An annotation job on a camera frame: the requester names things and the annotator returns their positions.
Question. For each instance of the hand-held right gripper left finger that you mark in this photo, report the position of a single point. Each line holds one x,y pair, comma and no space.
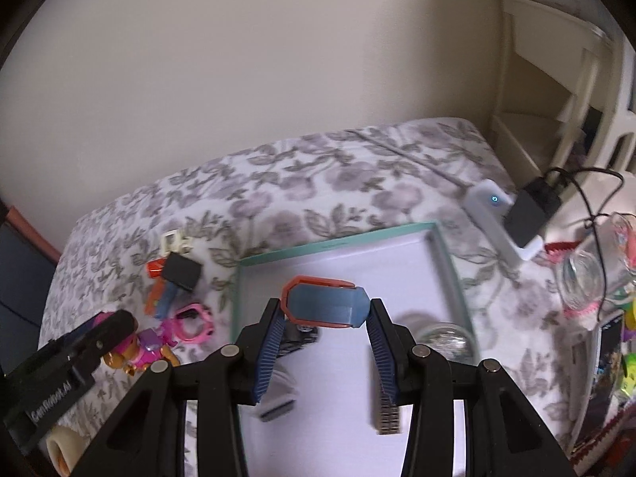
266,357

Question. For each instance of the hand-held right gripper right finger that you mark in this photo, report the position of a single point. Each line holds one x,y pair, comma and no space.
382,357

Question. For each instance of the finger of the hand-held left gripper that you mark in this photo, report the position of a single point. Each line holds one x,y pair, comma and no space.
109,330

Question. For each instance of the black toy car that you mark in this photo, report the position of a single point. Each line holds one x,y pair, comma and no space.
300,340

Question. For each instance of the pink puppy toy figure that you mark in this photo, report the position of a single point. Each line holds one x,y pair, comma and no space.
149,350

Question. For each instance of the gold patterned rectangular box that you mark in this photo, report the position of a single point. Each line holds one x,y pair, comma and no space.
387,415

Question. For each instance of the round tin with beads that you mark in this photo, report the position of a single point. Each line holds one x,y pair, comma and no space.
444,345

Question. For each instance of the pink toy watch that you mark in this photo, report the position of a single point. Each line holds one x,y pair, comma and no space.
206,330

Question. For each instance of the salmon toy gun blue edge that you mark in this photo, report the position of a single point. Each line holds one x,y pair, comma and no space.
323,305

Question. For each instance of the teal cardboard tray box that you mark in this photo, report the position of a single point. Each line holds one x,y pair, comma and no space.
377,268

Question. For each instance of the person's left hand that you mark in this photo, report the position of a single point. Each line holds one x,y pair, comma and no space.
64,452

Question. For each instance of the small red plastic toy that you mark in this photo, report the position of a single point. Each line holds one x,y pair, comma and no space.
155,268

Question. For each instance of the black power adapter cube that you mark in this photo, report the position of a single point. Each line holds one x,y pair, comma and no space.
181,271

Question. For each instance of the small cream plastic piece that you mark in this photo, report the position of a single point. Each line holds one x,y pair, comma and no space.
174,242

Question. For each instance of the floral printed blanket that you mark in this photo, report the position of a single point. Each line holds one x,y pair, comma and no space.
348,184

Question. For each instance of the white power strip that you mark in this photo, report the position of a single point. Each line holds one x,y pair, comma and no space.
484,201

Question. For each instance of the clear glass jar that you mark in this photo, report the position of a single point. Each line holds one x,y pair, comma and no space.
581,283

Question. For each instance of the black smartphone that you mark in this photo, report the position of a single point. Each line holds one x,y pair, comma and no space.
603,367

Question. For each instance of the yellow round object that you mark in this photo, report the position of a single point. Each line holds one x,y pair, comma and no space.
631,315

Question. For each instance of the cream plastic shelf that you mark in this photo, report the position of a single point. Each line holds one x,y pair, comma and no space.
536,15

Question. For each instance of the black wall charger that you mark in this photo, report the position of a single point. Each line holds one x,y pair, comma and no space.
526,213

